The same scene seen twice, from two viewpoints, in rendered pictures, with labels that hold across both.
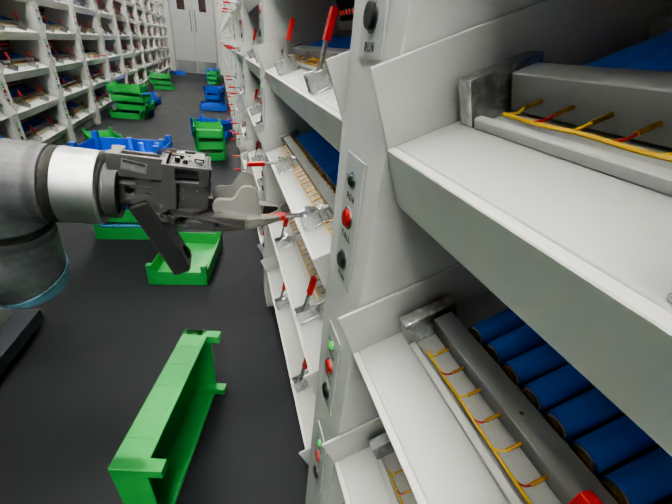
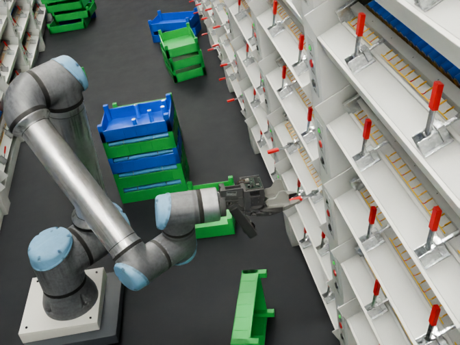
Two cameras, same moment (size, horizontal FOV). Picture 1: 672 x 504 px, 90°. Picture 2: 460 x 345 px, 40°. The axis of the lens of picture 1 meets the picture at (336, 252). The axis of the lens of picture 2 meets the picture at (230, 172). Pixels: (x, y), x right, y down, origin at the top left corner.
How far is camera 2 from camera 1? 119 cm
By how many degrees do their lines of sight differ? 14
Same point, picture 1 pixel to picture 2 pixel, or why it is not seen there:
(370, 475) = (362, 320)
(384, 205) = (337, 213)
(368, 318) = (342, 249)
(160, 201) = (241, 205)
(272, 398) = (311, 316)
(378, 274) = (342, 233)
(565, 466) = not seen: hidden behind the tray
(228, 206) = (273, 201)
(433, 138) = (346, 196)
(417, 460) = (359, 291)
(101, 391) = (187, 322)
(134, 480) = not seen: outside the picture
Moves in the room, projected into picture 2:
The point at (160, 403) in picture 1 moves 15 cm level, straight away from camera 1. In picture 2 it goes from (244, 313) to (222, 285)
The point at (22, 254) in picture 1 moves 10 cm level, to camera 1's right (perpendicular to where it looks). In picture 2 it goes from (188, 239) to (224, 238)
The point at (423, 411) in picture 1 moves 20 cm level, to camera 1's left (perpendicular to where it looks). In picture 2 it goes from (363, 278) to (275, 278)
